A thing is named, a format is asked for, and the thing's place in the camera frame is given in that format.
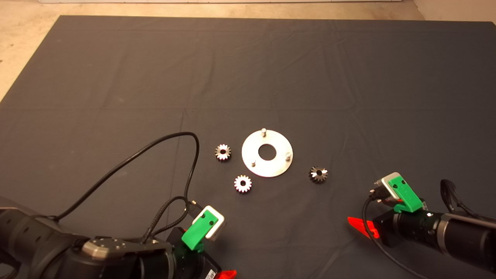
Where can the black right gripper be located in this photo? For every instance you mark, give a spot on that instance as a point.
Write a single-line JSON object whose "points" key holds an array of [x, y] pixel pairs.
{"points": [[410, 228]]}

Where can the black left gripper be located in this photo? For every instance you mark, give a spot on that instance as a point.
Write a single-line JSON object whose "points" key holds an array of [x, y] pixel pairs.
{"points": [[193, 267]]}

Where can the small steel planetary gear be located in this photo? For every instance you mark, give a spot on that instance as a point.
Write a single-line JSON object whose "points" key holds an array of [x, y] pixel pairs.
{"points": [[314, 179], [237, 187], [219, 155]]}

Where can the round metal carrier plate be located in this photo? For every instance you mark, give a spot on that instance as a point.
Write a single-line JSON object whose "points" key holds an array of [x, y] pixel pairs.
{"points": [[277, 168]]}

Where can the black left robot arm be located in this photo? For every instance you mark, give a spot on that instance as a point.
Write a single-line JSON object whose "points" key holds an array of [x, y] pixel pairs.
{"points": [[38, 240]]}

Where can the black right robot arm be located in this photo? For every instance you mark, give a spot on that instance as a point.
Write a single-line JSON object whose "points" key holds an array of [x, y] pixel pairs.
{"points": [[472, 240]]}

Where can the dark grey table cloth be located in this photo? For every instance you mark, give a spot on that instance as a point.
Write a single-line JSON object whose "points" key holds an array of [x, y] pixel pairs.
{"points": [[116, 77]]}

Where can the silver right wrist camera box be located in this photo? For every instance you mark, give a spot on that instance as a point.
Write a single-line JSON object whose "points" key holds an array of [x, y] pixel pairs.
{"points": [[386, 184]]}

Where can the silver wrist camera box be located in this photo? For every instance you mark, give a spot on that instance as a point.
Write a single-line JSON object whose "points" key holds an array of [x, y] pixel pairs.
{"points": [[386, 184], [220, 224]]}

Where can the green right camera mount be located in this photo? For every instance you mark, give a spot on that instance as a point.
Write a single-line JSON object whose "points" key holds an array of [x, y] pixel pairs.
{"points": [[405, 193]]}

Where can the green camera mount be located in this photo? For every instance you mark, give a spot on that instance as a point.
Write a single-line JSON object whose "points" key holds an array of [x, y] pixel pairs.
{"points": [[405, 193], [197, 228]]}

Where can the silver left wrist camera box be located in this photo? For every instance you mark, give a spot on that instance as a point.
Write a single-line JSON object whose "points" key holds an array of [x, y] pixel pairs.
{"points": [[220, 224]]}

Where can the green left camera mount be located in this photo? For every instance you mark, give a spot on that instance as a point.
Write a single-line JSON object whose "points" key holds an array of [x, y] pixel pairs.
{"points": [[197, 228]]}

